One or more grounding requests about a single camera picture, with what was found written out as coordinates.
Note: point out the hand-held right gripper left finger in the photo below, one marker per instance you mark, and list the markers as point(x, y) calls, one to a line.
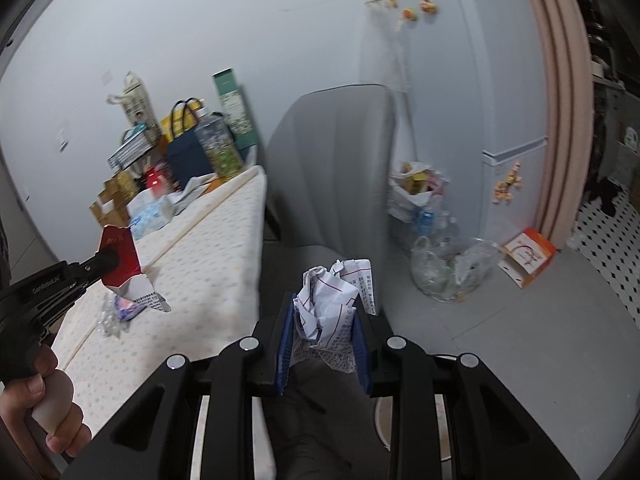
point(284, 350)

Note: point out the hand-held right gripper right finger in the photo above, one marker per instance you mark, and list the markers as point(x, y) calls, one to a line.
point(361, 355)

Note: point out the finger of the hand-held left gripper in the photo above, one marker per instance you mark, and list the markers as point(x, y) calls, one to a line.
point(102, 262)

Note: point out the red and white carton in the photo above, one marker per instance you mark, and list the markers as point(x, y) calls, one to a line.
point(127, 247)

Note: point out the printed paper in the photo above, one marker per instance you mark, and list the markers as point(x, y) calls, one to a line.
point(330, 300)

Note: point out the white trash bin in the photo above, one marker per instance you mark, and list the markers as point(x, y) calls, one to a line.
point(382, 425)

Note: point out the person's left hand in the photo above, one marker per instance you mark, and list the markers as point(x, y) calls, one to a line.
point(22, 397)

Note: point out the open brown cardboard box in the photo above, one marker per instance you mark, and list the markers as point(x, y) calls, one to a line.
point(107, 215)

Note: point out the purple wrapper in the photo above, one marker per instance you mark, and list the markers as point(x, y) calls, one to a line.
point(127, 310)

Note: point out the clear plastic wrapper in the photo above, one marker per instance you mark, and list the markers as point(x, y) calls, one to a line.
point(110, 320)

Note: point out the blue tissue pack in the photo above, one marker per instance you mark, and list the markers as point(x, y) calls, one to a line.
point(150, 217)

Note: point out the grey cabinet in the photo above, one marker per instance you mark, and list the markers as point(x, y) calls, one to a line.
point(20, 230)

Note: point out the gold patterned box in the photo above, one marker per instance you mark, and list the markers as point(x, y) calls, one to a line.
point(122, 187)

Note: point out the dotted cream tablecloth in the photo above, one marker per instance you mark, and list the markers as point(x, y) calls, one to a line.
point(200, 270)

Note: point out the white papers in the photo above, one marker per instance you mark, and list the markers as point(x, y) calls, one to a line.
point(192, 192)

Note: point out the clear plastic bag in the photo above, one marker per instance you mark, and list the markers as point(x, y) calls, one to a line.
point(450, 275)

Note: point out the navy tote bag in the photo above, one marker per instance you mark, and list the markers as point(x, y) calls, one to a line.
point(187, 155)

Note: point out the bundle of clear plastic bottles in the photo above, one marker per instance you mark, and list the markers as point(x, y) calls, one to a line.
point(430, 225)

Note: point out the yellow box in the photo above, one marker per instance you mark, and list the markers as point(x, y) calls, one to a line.
point(165, 127)

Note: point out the clear glass jar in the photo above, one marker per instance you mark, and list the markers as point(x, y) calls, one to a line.
point(220, 150)

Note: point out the white bag of rubbish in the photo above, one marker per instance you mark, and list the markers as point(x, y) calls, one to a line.
point(415, 185)

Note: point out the grey chair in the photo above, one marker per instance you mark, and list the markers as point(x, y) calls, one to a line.
point(325, 170)

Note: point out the orange and white box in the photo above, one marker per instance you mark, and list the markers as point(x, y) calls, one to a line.
point(530, 255)

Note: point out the tall green box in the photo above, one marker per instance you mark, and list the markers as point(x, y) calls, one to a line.
point(232, 100)

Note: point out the cluster of wooden fridge magnets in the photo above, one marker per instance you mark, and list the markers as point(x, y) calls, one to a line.
point(509, 182)

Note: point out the white pegboard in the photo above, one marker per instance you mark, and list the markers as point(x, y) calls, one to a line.
point(610, 255)

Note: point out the black cloth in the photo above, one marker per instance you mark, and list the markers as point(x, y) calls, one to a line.
point(605, 195)

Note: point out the white refrigerator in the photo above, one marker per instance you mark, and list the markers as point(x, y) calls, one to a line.
point(500, 85)

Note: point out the white mesh bag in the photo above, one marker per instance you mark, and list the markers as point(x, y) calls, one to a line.
point(385, 45)

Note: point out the small yellow fridge magnet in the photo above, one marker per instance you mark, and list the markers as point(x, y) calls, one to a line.
point(410, 14)
point(427, 6)

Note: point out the white wall switch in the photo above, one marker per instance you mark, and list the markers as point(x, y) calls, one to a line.
point(62, 140)

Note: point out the white wall socket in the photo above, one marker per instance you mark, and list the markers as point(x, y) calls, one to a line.
point(107, 80)

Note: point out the pink door frame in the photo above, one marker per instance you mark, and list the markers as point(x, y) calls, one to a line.
point(560, 110)

